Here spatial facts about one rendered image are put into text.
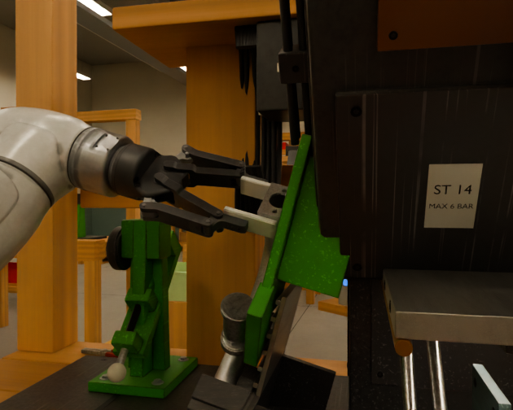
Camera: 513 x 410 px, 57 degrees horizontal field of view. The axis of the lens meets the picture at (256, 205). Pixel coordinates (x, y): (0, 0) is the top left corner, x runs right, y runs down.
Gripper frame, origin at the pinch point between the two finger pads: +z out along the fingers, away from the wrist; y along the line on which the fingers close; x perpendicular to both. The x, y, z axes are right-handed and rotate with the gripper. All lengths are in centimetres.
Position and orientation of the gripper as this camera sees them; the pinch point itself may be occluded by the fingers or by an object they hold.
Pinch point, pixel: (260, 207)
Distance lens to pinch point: 62.0
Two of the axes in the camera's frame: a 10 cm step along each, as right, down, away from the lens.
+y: 3.4, -6.9, 6.4
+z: 9.4, 2.7, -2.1
